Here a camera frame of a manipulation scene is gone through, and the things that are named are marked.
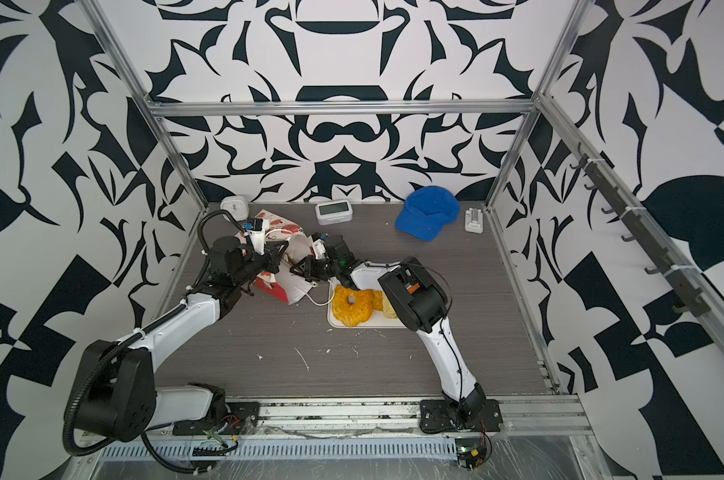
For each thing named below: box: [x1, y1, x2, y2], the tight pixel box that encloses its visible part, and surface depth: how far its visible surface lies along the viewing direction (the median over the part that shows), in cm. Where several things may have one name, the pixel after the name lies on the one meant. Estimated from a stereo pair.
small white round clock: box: [220, 195, 249, 222], surface depth 113 cm
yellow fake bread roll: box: [332, 285, 373, 327], surface depth 89 cm
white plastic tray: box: [328, 261, 407, 329], surface depth 85 cm
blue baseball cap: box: [396, 186, 460, 242], surface depth 118 cm
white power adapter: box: [464, 207, 484, 234], surface depth 117 cm
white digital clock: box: [315, 200, 353, 225], surface depth 115 cm
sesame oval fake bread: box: [370, 289, 384, 311], surface depth 91 cm
